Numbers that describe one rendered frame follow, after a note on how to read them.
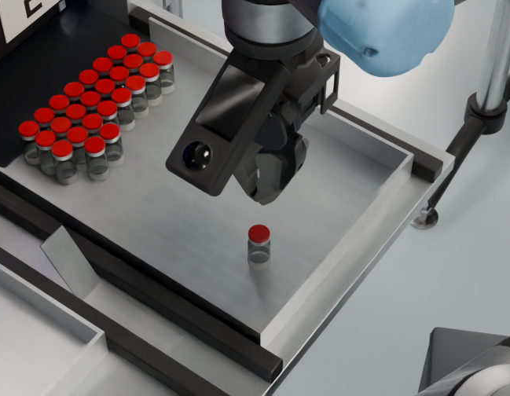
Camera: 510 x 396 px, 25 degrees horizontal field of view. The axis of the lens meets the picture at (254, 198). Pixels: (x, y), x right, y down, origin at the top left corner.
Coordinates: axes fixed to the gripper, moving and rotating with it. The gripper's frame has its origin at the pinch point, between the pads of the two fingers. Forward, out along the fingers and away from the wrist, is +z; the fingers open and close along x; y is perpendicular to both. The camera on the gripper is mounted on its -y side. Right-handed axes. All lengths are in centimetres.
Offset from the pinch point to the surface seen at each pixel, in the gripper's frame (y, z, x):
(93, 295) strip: -11.8, 10.3, 10.4
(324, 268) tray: 2.5, 8.6, -6.1
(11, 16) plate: 2.4, -3.4, 31.1
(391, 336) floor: 52, 98, 8
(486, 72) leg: 99, 74, 18
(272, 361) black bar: -8.6, 8.6, -7.9
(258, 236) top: 0.2, 5.8, -0.2
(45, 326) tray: -16.9, 10.3, 11.7
